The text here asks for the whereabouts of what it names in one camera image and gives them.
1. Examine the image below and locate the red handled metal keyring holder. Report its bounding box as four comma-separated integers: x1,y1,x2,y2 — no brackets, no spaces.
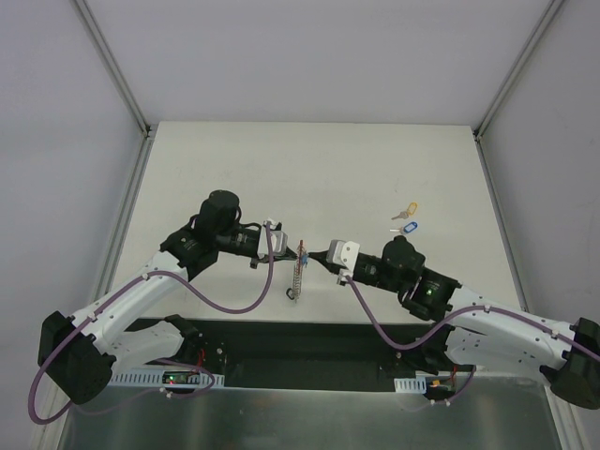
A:
286,239,307,303

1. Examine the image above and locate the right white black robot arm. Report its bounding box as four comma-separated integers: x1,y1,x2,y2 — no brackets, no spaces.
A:
308,236,599,410

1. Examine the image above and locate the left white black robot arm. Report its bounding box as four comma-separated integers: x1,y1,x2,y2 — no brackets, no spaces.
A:
37,190,296,405

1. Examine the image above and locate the blue tagged key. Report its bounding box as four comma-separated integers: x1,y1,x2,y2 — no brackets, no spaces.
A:
390,221,418,235

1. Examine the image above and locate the yellow tagged key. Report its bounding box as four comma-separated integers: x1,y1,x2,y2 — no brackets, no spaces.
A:
392,202,418,220

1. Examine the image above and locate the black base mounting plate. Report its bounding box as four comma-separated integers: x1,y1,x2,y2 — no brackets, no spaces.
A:
126,316,474,390

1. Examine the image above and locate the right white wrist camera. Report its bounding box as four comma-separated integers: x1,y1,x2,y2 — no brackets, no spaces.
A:
326,240,360,272

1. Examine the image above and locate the right white cable duct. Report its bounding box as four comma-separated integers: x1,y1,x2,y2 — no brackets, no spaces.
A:
394,376,427,395

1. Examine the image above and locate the white cable duct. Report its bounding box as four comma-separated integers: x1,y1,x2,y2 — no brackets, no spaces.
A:
394,376,427,395
109,368,225,389

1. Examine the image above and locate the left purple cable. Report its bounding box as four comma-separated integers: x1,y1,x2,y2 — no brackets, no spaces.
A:
28,223,278,426

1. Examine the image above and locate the left white cable duct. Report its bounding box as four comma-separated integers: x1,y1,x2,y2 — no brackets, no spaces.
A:
109,368,225,389

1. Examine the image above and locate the left aluminium frame post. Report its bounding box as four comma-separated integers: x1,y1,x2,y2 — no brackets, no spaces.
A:
69,0,152,138

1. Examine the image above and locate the aluminium frame post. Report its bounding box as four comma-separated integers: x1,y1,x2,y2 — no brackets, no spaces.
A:
69,0,152,138
473,0,568,143

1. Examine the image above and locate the right aluminium frame post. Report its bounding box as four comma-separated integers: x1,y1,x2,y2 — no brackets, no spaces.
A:
473,0,568,143

